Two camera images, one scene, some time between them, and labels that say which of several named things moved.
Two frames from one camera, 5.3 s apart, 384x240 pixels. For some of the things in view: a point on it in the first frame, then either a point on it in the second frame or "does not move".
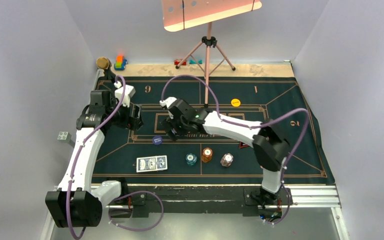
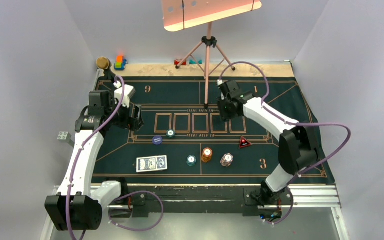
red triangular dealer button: x=243 y=145 does not move
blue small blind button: x=157 y=140 does not move
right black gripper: x=169 y=123 to x=224 y=115
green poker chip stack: x=191 y=159 does not move
